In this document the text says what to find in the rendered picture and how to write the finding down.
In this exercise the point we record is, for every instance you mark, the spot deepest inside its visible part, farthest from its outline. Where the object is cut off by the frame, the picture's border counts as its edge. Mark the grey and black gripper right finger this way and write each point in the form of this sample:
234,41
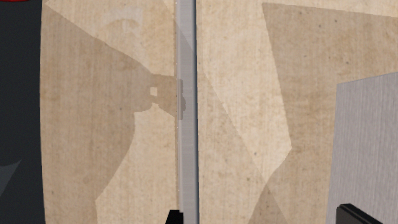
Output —
349,214

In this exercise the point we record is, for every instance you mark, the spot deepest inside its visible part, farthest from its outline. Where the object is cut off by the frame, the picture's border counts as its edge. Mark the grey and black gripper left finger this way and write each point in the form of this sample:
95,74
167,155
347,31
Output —
175,217

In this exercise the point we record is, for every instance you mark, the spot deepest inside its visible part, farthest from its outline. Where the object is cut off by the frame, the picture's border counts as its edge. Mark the dark grey wall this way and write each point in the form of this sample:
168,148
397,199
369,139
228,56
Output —
21,182

